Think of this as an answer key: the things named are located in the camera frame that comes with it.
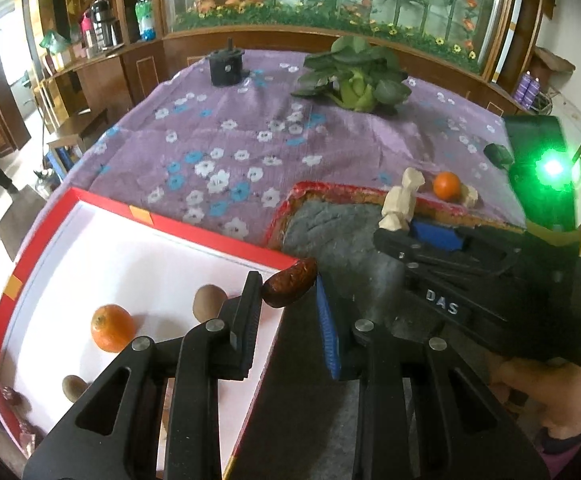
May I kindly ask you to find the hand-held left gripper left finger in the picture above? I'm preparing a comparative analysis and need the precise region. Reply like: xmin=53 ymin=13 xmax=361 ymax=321
xmin=23 ymin=271 xmax=264 ymax=480

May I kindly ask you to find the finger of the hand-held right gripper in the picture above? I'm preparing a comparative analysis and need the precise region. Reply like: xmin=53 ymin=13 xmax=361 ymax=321
xmin=411 ymin=220 xmax=531 ymax=257
xmin=375 ymin=227 xmax=471 ymax=281

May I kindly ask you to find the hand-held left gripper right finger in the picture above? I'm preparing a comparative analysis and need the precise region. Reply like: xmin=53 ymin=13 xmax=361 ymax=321
xmin=315 ymin=272 xmax=551 ymax=480

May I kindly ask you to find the brown longan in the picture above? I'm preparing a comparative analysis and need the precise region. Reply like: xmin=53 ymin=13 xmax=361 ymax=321
xmin=193 ymin=285 xmax=228 ymax=322
xmin=62 ymin=375 xmax=90 ymax=403

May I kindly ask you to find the red date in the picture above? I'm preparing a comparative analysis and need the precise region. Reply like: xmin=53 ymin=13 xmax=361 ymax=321
xmin=1 ymin=385 xmax=31 ymax=416
xmin=262 ymin=258 xmax=319 ymax=308

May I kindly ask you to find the red box with white inside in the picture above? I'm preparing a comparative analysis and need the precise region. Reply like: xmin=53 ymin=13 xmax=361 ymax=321
xmin=0 ymin=187 xmax=304 ymax=480

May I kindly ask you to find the large orange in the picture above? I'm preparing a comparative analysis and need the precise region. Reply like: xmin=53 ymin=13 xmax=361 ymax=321
xmin=90 ymin=304 xmax=136 ymax=353

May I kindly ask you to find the person's right hand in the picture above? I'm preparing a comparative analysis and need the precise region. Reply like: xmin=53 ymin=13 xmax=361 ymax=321
xmin=488 ymin=357 xmax=581 ymax=435

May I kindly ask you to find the small orange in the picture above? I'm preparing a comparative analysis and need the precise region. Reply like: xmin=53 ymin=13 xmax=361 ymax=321
xmin=433 ymin=171 xmax=461 ymax=202

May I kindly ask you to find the grey felt mat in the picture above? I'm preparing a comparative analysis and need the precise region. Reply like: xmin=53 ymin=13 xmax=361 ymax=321
xmin=240 ymin=185 xmax=541 ymax=480

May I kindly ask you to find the black car key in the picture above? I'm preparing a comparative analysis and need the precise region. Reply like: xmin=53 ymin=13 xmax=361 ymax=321
xmin=485 ymin=143 xmax=515 ymax=168

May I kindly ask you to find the green bok choy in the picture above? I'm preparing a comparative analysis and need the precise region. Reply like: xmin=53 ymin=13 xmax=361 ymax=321
xmin=290 ymin=35 xmax=412 ymax=113

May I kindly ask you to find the purple floral tablecloth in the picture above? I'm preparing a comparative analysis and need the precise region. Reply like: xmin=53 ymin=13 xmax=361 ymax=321
xmin=58 ymin=49 xmax=526 ymax=251

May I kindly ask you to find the brown box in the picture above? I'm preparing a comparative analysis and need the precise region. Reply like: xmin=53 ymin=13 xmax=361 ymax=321
xmin=529 ymin=46 xmax=576 ymax=92

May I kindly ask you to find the black metal device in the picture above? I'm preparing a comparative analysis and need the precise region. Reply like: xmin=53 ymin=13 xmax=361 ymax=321
xmin=208 ymin=37 xmax=245 ymax=86

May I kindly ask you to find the small wooden table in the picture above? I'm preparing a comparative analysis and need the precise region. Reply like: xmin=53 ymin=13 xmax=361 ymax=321
xmin=48 ymin=107 xmax=108 ymax=181

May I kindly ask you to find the green and blue bottle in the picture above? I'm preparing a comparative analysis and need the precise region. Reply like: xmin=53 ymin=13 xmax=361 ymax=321
xmin=135 ymin=0 xmax=157 ymax=41

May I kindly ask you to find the pink capped bottle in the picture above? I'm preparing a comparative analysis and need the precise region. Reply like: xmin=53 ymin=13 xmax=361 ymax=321
xmin=80 ymin=10 xmax=98 ymax=58

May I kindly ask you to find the silver thermos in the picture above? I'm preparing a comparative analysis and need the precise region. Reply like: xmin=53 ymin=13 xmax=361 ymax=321
xmin=90 ymin=0 xmax=121 ymax=51

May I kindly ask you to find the green plastic item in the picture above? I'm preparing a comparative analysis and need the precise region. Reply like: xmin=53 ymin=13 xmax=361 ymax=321
xmin=40 ymin=30 xmax=71 ymax=53

